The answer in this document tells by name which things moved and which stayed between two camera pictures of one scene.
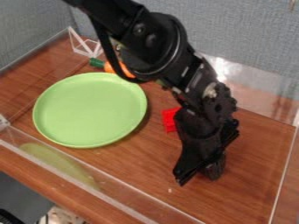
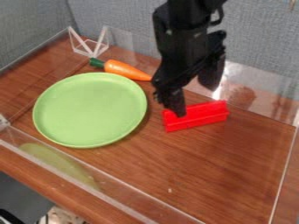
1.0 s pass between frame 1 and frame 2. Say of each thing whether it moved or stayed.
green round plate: stayed
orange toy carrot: stayed
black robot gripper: moved
